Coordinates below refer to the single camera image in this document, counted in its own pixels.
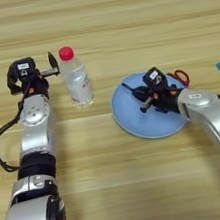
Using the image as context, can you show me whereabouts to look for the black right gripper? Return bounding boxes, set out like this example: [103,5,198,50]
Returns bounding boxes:
[129,70,186,119]

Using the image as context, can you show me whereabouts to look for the clear red-capped water bottle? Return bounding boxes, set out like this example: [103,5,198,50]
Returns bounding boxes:
[56,42,96,111]

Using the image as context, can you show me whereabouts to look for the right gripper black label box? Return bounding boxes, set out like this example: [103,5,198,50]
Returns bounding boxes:
[141,64,169,92]

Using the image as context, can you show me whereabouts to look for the red-handled scissors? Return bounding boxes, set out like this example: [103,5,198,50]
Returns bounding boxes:
[171,67,192,90]

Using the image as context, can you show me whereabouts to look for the light blue round plate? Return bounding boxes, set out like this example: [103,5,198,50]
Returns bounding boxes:
[105,65,195,146]

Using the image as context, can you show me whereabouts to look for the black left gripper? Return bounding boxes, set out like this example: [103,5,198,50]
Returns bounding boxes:
[2,50,65,105]

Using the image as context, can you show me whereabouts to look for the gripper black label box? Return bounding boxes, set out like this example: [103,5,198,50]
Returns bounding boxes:
[13,56,39,80]
[141,64,169,92]

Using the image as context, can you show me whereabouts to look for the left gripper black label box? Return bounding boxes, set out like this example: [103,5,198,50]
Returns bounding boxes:
[13,56,39,80]

